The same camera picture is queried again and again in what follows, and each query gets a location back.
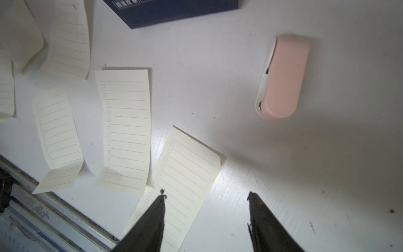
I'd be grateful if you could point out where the navy blue paper bag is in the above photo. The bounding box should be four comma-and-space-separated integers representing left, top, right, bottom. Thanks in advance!
104, 0, 239, 29

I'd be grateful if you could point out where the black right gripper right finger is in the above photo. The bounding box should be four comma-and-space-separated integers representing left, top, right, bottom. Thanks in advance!
247, 192, 304, 252

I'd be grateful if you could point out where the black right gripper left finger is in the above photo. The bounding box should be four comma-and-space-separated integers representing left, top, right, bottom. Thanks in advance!
112, 189, 167, 252

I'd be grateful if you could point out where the pink stapler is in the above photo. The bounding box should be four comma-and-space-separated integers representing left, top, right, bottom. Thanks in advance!
255, 34, 311, 120

